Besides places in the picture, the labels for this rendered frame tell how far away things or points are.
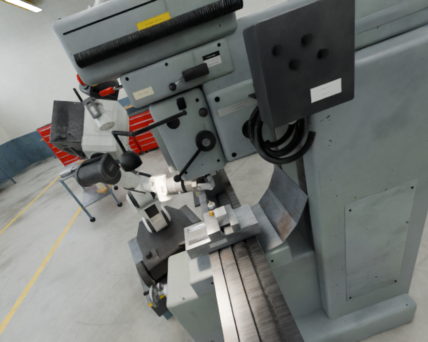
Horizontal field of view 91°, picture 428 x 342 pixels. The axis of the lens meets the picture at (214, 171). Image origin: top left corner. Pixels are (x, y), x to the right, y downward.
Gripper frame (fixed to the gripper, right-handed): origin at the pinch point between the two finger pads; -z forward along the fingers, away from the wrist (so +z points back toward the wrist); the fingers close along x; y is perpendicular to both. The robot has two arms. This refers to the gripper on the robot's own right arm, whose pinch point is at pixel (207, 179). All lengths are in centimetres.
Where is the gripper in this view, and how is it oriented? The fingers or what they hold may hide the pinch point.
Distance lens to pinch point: 93.8
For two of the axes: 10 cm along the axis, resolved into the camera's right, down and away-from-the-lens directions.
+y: 3.1, 8.3, 4.7
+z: -9.4, 1.7, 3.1
